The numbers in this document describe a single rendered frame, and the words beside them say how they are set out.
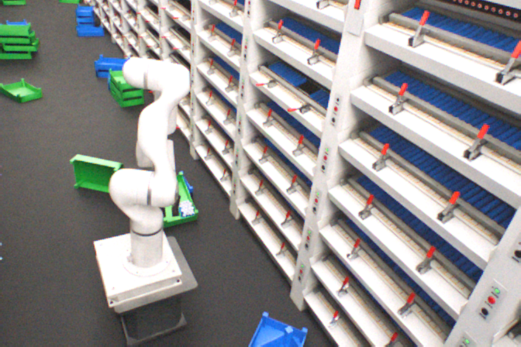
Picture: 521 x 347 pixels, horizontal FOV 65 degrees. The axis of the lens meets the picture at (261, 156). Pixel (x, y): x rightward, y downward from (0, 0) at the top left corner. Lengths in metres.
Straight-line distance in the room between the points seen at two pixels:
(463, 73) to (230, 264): 1.51
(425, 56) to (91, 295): 1.71
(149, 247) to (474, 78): 1.19
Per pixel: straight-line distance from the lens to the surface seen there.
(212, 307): 2.02
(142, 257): 1.66
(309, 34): 1.75
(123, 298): 1.69
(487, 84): 1.07
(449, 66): 1.13
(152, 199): 1.44
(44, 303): 2.15
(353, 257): 1.60
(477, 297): 1.24
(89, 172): 2.75
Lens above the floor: 1.59
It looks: 31 degrees down
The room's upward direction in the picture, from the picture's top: 7 degrees clockwise
